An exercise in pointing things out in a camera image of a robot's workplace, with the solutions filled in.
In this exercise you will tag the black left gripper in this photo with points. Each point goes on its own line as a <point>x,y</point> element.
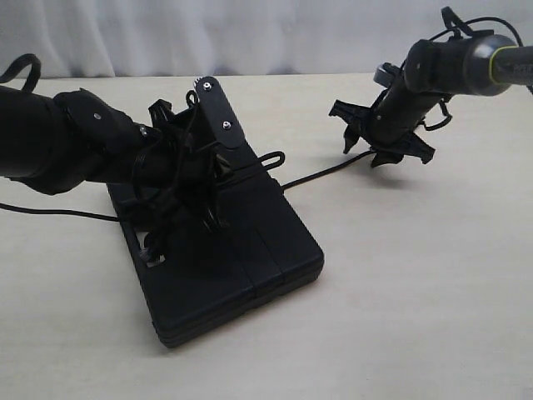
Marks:
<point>184,169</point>

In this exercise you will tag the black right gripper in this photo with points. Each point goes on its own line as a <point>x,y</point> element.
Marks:
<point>389,144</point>

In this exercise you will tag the black plastic case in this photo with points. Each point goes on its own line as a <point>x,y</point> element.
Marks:
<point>207,279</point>

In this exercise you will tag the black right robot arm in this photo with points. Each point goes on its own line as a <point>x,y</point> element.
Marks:
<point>415,94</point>

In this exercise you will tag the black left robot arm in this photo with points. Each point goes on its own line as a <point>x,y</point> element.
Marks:
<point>54,144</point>

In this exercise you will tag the white backdrop curtain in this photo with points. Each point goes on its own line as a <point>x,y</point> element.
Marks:
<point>97,39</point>

